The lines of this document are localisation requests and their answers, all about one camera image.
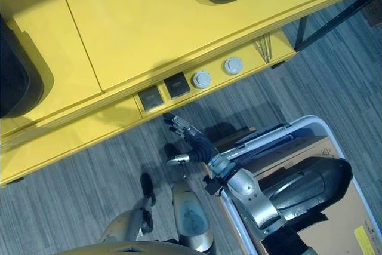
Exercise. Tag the bundle of thin rods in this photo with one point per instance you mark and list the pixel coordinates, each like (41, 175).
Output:
(265, 47)

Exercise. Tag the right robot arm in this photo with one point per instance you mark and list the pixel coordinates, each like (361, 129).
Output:
(250, 195)

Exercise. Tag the left robot leg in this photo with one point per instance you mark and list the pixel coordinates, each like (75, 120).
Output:
(134, 222)

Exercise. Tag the grey round cap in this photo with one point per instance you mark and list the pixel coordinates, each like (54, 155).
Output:
(202, 79)
(233, 65)

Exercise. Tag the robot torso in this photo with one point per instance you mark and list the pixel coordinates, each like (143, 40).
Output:
(131, 247)

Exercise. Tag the yellow label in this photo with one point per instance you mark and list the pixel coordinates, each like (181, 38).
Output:
(365, 237)

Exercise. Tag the yellow shelf unit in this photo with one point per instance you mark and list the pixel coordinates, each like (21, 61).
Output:
(143, 28)

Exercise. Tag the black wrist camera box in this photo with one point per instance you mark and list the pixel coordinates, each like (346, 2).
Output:
(212, 186)

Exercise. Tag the black metal frame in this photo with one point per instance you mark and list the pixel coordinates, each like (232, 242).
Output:
(337, 17)

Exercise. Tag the right robot leg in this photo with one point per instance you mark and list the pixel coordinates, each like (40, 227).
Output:
(191, 216)

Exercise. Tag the black square pad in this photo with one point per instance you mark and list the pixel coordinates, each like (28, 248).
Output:
(177, 85)
(151, 98)

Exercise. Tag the brown cardboard box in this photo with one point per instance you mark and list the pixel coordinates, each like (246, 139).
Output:
(375, 13)

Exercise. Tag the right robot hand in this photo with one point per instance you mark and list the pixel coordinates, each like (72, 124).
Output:
(200, 147)

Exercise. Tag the white plastic box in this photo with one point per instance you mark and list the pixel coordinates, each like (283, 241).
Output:
(331, 126)

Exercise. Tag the robot leg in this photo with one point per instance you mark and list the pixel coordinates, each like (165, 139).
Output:
(191, 216)
(134, 222)

